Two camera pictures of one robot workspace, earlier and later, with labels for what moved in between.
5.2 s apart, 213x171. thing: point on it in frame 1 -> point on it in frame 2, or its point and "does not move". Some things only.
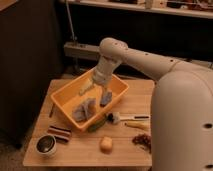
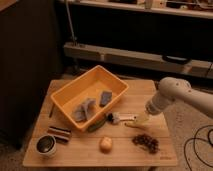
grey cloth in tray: (84, 110) does not move
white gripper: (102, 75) -> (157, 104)
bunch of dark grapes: (144, 141) does not move
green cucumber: (95, 126) does not move
